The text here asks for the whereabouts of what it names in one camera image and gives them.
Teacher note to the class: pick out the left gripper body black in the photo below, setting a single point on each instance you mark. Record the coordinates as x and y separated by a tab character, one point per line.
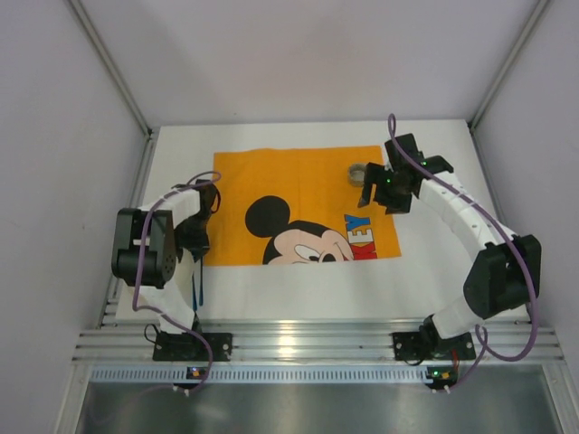
194	244

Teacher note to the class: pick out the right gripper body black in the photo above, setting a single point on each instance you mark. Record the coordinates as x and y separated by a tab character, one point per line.
377	185

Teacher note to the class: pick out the small grey ceramic cup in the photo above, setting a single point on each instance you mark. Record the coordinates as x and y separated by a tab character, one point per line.
356	174

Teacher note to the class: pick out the orange cartoon mouse placemat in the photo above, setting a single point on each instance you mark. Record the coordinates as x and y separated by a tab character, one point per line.
296	206

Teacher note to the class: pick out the cream round plate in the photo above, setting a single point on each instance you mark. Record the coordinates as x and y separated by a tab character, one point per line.
184	275

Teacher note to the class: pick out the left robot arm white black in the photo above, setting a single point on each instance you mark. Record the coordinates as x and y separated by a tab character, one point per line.
156	246

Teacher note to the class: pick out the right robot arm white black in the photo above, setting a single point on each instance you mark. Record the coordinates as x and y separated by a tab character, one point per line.
505	270

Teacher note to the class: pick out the blue metal spoon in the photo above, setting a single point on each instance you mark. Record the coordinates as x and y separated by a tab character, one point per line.
201	282

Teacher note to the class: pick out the blue metal fork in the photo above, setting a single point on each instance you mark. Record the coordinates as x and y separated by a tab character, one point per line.
194	290

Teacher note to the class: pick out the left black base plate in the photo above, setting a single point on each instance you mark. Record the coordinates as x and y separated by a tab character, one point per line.
187	348

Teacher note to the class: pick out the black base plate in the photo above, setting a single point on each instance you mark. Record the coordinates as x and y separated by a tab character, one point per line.
187	348
409	346

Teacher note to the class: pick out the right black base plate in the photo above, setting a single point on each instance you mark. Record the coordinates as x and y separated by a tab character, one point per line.
409	346

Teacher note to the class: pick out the aluminium mounting rail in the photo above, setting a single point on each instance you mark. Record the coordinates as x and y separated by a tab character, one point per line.
265	342

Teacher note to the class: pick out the slotted grey cable duct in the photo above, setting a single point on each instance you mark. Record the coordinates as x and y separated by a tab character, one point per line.
275	374

